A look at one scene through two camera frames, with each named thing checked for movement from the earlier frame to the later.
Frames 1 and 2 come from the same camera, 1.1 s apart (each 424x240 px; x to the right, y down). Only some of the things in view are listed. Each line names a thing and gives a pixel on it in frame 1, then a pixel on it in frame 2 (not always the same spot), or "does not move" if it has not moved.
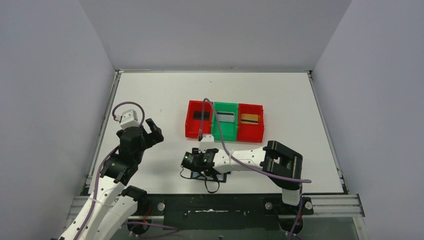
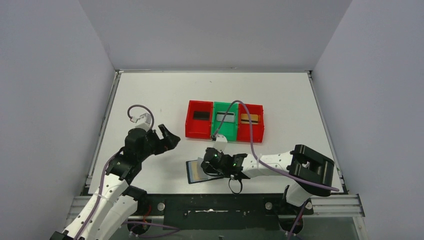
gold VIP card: (251, 119) does not move
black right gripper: (196, 150) to (208, 168)
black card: (197, 115) does not move
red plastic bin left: (192, 127) does not move
